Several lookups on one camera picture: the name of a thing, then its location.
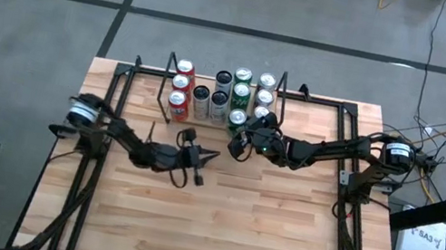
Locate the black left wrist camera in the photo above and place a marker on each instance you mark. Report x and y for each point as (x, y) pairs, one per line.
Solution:
(164, 157)

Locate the black metal beam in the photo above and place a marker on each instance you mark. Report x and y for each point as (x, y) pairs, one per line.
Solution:
(423, 213)

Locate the silver Diet Coke can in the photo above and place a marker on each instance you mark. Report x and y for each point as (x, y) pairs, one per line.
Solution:
(267, 80)
(259, 111)
(264, 97)

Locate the black frame corner bracket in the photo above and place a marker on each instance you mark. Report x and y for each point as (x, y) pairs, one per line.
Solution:
(304, 91)
(138, 61)

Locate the white Celsius can peach print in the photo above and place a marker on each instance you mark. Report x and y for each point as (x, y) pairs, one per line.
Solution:
(201, 98)

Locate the black metal frame stand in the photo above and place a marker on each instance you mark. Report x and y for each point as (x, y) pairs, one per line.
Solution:
(282, 103)

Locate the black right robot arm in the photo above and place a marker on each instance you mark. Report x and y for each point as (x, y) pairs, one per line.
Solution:
(338, 147)

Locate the black metal table frame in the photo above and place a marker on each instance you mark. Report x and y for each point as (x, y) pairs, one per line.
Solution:
(332, 236)

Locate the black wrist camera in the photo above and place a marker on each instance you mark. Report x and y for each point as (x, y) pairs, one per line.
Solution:
(164, 157)
(273, 146)

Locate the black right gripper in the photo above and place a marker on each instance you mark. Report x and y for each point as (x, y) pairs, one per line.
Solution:
(254, 136)

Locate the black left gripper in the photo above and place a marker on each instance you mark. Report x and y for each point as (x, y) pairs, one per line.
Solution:
(194, 157)

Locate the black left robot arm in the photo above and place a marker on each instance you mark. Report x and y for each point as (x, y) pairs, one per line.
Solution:
(120, 132)

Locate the green Sprite can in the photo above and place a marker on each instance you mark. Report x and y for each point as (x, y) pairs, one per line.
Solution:
(243, 74)
(241, 91)
(237, 117)

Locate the black metal shelf leg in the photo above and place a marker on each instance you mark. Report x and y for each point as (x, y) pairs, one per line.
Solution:
(162, 82)

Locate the white paper sign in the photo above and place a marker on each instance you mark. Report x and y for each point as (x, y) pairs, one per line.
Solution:
(425, 245)

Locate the silver mounting bracket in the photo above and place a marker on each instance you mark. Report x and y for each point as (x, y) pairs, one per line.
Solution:
(345, 178)

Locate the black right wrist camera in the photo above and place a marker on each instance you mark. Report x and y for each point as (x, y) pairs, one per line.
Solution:
(273, 146)

